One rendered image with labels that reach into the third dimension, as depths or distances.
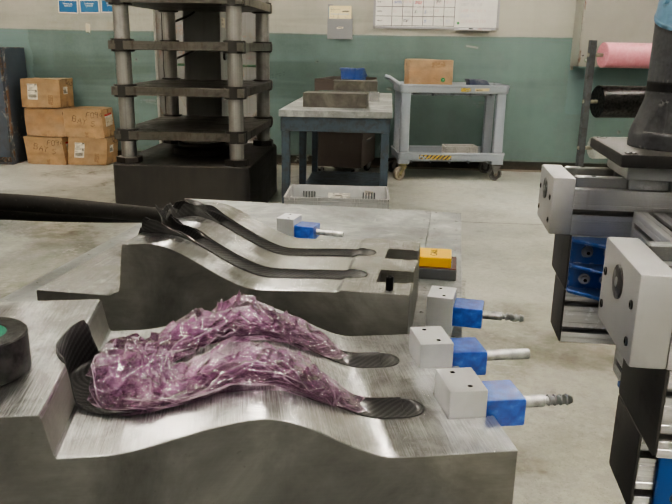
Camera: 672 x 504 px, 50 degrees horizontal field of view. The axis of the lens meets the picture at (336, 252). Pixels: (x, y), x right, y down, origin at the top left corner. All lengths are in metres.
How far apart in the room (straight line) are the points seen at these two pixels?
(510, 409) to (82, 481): 0.38
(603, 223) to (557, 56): 6.32
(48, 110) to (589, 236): 6.85
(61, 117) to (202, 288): 6.74
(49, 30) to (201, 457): 7.57
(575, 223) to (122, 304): 0.69
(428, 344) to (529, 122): 6.74
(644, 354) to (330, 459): 0.30
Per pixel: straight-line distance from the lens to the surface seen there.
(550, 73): 7.46
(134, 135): 5.01
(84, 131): 7.57
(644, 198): 1.19
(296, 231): 1.42
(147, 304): 0.98
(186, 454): 0.60
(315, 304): 0.91
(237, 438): 0.59
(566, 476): 2.27
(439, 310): 1.00
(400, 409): 0.70
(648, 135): 1.20
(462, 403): 0.68
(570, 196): 1.17
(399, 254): 1.08
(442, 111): 7.34
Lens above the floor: 1.18
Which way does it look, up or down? 16 degrees down
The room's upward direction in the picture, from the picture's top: 1 degrees clockwise
